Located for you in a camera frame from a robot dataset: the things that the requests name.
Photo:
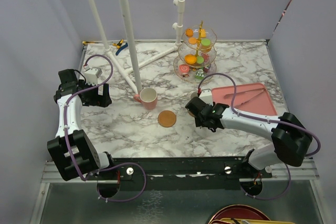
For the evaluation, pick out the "red round tray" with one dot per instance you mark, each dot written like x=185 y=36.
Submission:
x=239 y=211

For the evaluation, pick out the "white pvc pipe frame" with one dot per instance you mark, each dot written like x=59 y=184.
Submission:
x=132 y=75

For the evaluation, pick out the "toy bread bun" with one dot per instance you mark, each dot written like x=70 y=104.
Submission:
x=206 y=49

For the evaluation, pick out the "toy orange round cookie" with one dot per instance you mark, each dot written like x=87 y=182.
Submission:
x=192 y=41

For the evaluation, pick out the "aluminium rail base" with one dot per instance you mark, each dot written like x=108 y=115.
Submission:
x=231 y=167

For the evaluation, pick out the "toy brown chip cookie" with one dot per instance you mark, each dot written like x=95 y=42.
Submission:
x=189 y=32

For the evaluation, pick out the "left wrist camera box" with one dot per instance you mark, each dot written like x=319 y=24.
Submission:
x=92 y=75

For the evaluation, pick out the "pink mug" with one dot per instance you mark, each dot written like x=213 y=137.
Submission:
x=147 y=97

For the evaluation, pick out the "toy green cake slice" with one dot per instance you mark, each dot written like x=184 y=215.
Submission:
x=200 y=74

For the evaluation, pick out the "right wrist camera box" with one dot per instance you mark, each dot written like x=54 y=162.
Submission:
x=205 y=95

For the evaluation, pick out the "blue-handled pliers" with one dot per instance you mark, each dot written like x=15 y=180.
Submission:
x=121 y=48

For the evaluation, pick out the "toy yellow cracker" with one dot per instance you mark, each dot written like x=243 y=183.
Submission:
x=202 y=33

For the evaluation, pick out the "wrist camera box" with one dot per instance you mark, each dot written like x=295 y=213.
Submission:
x=205 y=95
x=92 y=75

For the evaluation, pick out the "yellow-handled pliers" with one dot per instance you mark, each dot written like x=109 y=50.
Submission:
x=119 y=44

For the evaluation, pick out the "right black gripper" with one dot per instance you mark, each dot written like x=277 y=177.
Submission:
x=198 y=121

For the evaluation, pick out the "toy orange egg tart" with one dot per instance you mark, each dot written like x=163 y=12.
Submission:
x=190 y=59

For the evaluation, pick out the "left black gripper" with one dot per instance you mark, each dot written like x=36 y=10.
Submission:
x=101 y=100

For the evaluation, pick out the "toy green macaron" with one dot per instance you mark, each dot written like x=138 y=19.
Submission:
x=206 y=42
x=199 y=60

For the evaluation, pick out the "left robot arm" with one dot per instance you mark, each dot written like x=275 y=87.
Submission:
x=71 y=145

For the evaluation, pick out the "pink-handled metal tongs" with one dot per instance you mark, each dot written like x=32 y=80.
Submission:
x=244 y=97

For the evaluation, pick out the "pink serving tray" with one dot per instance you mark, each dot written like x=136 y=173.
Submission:
x=261 y=105

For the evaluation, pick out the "three-tier glass dessert stand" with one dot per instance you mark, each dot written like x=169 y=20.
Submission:
x=184 y=48

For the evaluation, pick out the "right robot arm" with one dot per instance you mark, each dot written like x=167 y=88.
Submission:
x=289 y=139

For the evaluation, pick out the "yellow-handled tool at wall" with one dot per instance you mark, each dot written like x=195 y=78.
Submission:
x=90 y=42

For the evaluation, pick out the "green mug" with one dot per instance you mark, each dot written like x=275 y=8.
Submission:
x=194 y=94

